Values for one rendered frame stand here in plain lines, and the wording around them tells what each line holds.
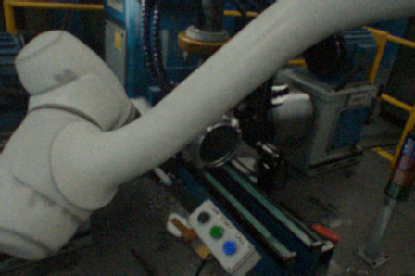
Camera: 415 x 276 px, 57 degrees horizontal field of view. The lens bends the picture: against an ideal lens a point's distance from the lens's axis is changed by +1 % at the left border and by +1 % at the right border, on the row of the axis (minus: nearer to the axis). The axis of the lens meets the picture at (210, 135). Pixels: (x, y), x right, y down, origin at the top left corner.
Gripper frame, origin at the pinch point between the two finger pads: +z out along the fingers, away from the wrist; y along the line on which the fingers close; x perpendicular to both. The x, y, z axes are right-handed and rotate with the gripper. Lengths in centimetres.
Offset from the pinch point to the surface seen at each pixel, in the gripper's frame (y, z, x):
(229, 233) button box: -7.4, 8.3, -1.6
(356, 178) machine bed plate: 20, 84, -55
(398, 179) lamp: -12, 39, -44
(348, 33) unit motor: 39, 38, -85
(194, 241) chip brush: 17.7, 35.0, 7.1
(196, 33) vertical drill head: 44, -2, -35
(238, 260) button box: -13.2, 8.3, 0.6
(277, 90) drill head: 39, 34, -49
